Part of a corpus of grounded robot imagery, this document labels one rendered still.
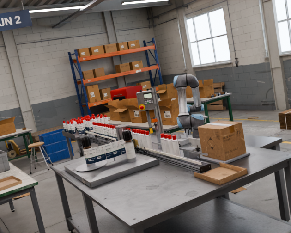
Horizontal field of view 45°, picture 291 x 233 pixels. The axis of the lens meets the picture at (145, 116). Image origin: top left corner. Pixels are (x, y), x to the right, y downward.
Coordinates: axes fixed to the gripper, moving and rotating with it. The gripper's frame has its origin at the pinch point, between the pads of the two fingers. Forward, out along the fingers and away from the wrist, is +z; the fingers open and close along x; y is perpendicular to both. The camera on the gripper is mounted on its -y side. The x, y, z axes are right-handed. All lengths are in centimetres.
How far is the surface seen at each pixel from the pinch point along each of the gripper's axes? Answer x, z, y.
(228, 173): 49, 19, -122
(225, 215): 2, 69, -70
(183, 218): 31, 77, -43
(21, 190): 169, 60, 37
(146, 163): 77, 23, -47
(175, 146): 59, 5, -65
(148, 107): 60, -29, -14
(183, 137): 0.2, 1.8, 7.7
